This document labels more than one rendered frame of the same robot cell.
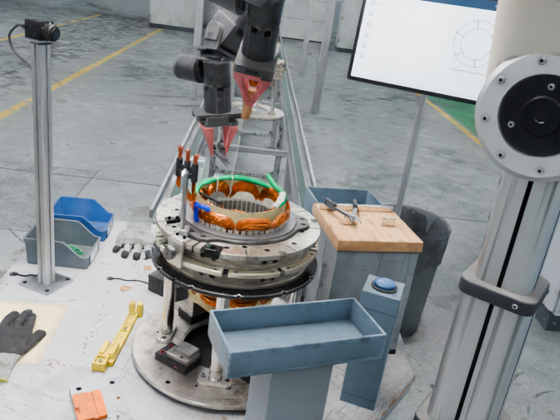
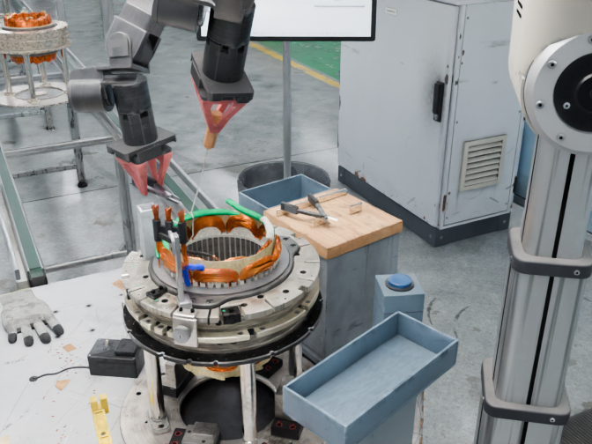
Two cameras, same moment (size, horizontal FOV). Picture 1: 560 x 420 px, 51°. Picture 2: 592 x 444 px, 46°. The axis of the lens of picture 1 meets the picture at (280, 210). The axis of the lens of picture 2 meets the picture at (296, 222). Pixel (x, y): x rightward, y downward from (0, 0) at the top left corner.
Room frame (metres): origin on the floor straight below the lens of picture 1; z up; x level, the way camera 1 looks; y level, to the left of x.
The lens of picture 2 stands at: (0.08, 0.34, 1.65)
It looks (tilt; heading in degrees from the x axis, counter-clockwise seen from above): 26 degrees down; 338
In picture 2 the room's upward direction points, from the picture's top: straight up
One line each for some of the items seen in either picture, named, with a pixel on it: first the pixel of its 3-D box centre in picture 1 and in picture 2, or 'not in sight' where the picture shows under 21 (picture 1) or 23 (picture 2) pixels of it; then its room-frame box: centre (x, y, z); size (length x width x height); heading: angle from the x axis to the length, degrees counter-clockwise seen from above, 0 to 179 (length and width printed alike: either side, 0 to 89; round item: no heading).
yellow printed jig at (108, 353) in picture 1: (119, 333); (103, 443); (1.03, 0.30, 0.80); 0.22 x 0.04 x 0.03; 178
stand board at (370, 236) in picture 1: (364, 226); (332, 220); (1.20, -0.19, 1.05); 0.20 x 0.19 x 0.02; 15
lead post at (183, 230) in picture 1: (186, 203); (181, 270); (0.94, 0.16, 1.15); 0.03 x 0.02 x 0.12; 178
